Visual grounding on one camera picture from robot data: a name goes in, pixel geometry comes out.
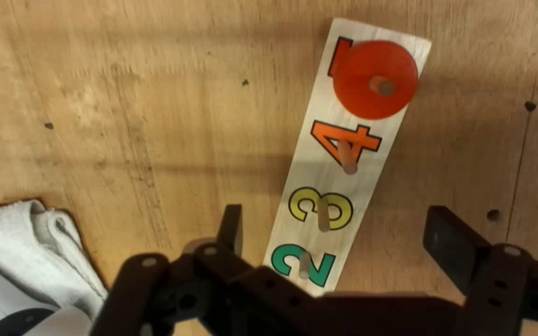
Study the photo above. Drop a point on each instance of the white black round device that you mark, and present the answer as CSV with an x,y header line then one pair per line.
x,y
8,311

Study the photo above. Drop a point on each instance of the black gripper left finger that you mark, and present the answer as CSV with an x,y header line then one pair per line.
x,y
158,292

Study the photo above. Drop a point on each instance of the numbered wooden peg board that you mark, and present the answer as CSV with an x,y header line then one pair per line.
x,y
318,175

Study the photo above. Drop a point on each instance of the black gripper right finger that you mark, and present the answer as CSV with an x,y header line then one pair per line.
x,y
505,287

